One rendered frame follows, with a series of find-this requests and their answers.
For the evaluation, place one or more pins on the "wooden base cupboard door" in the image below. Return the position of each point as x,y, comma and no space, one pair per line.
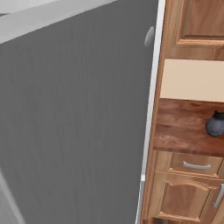
186,198

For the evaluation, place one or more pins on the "grey fridge door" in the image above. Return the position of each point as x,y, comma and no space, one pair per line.
73,116

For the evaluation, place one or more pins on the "wooden drawer front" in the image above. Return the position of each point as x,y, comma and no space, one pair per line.
194,164

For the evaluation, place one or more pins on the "grey oval fridge knob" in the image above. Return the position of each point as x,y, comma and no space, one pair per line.
149,36

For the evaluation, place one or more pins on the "wooden wall cupboard door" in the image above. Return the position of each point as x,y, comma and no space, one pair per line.
201,23

